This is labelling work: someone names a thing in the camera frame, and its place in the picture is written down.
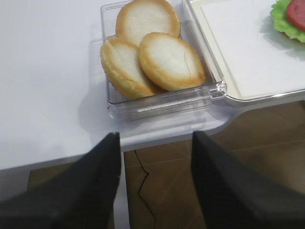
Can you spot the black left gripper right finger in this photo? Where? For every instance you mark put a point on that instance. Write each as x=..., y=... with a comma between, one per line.
x=233, y=196

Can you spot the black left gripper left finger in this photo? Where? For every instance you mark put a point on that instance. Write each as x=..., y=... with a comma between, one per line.
x=81, y=197

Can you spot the green lettuce leaf on tray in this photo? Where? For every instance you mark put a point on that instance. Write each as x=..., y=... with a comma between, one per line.
x=282, y=23

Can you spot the white metal tray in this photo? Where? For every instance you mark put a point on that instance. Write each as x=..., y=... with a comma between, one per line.
x=218, y=63

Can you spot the white tray liner paper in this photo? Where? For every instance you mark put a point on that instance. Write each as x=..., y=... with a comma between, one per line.
x=262, y=60

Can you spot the front left bun half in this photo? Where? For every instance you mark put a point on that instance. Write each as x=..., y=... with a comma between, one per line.
x=121, y=64

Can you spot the bun half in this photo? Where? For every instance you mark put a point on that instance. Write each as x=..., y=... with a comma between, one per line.
x=121, y=64
x=170, y=62
x=141, y=17

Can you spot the front right bun half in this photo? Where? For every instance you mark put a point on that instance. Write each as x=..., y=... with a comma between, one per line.
x=170, y=62

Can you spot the clear plastic bun container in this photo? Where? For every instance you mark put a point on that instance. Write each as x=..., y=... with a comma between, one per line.
x=195, y=98

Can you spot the back bun half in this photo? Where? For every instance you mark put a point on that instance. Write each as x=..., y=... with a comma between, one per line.
x=141, y=17

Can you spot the red tomato slice on tray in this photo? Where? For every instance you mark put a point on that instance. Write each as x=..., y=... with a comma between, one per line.
x=296, y=12

